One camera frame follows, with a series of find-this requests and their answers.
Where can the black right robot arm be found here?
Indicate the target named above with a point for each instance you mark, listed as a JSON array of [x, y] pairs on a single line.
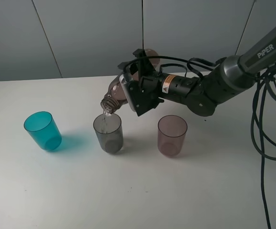
[[213, 83]]

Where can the teal translucent plastic cup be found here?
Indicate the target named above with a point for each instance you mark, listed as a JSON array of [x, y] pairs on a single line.
[[42, 128]]

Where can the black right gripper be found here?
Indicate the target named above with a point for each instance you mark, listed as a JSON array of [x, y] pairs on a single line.
[[139, 100]]

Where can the pink translucent plastic cup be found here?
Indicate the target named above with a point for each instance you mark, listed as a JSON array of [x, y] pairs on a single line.
[[172, 130]]

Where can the brown translucent water bottle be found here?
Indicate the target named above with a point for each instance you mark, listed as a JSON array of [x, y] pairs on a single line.
[[115, 97]]

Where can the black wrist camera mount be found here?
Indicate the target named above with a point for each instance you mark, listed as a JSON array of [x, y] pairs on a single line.
[[140, 68]]

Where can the grey translucent plastic cup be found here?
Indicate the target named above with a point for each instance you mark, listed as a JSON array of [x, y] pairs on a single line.
[[109, 132]]

